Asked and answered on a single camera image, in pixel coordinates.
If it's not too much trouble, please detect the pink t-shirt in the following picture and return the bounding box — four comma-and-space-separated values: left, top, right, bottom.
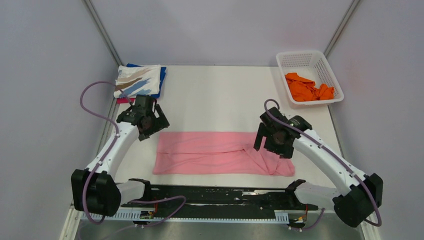
152, 131, 295, 177

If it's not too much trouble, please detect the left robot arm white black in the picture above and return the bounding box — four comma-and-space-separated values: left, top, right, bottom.
71, 95, 170, 217

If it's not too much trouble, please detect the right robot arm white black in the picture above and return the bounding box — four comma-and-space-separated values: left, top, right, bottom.
254, 107, 383, 228

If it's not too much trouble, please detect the white blue beige folded shirt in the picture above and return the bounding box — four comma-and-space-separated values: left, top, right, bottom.
113, 65, 162, 99

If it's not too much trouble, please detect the orange crumpled t-shirt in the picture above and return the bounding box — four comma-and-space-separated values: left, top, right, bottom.
284, 72, 335, 102

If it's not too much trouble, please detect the white plastic basket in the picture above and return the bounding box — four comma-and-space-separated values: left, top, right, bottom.
276, 50, 345, 109

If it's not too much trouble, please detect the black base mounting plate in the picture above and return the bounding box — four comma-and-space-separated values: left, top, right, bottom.
125, 184, 318, 221

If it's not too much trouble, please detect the aluminium frame rail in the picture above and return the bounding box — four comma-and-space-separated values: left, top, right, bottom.
70, 186, 373, 215

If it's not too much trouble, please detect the metal corner rail left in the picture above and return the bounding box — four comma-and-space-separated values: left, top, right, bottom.
82, 0, 123, 66

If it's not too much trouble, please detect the metal corner rail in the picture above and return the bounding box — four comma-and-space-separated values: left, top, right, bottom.
323, 0, 362, 57
82, 0, 123, 66

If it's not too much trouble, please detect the metal corner rail right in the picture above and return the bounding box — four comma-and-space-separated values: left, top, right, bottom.
323, 0, 362, 57

